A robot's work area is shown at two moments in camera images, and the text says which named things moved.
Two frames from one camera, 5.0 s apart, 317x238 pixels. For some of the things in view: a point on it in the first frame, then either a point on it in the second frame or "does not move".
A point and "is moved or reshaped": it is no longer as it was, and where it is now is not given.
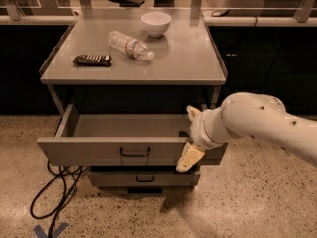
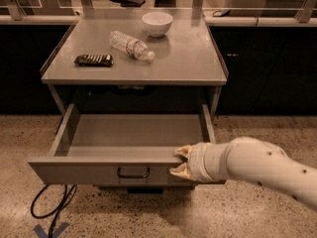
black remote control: x=93 y=59 does not move
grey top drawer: x=122 y=140 is moved or reshaped
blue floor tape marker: x=42 y=234 does not move
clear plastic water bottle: x=133 y=47 does not move
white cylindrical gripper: x=199 y=130 -> x=199 y=162
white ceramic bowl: x=156 y=23 does not move
